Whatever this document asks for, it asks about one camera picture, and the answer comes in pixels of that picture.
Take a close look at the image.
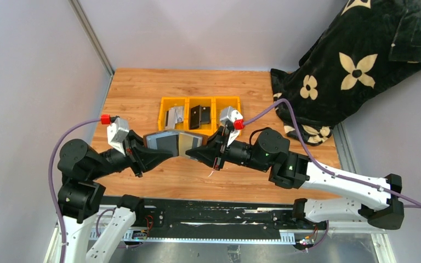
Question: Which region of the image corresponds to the brown leather card holder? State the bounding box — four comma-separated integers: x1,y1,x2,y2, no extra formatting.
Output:
143,129,209,160

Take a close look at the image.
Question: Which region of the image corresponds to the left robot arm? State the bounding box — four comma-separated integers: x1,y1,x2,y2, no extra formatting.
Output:
55,131,173,262

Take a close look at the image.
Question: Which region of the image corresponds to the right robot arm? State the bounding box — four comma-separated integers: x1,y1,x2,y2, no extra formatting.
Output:
186,127,405,230

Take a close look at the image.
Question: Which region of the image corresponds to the black card in tray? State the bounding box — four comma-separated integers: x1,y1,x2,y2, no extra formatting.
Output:
189,105,211,130

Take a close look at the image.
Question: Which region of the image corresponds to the silver card in tray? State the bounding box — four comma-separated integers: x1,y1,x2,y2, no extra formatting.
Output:
164,106,184,130

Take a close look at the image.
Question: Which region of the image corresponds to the yellow compartment tray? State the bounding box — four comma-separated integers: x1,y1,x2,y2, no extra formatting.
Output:
158,96,242,136

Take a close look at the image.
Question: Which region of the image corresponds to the black floral blanket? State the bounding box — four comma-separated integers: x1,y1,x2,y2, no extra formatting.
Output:
270,1,421,146

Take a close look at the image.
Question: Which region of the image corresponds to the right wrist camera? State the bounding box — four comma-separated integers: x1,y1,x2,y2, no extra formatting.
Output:
219,106,244,146

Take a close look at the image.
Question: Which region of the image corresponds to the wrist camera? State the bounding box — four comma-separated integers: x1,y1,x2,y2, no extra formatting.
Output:
106,117,130,156
219,106,244,146

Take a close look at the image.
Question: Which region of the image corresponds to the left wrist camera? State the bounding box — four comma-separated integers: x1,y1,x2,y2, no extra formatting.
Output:
106,117,130,156

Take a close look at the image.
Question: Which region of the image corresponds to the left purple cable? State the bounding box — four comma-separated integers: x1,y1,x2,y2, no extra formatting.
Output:
48,113,112,263

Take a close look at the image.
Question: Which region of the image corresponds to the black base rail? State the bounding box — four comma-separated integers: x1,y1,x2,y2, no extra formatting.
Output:
122,198,326,245

